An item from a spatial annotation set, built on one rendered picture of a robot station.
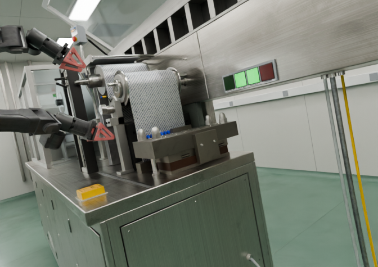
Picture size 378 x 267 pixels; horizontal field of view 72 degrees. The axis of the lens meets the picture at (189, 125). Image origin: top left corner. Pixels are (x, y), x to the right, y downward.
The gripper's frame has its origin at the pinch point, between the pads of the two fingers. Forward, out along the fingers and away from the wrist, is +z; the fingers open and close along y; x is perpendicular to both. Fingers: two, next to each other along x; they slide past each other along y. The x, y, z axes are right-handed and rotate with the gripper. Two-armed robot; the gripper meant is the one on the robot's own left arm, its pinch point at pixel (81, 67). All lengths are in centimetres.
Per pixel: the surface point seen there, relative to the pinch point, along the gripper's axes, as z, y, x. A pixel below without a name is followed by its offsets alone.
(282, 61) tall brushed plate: 45, 54, 19
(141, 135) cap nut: 28.3, 15.0, -15.0
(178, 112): 42.1, 6.8, 4.4
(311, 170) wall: 295, -85, 82
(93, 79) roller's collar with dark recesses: 8.3, -21.2, 5.8
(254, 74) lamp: 45, 43, 17
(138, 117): 27.0, 6.8, -7.2
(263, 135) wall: 264, -152, 119
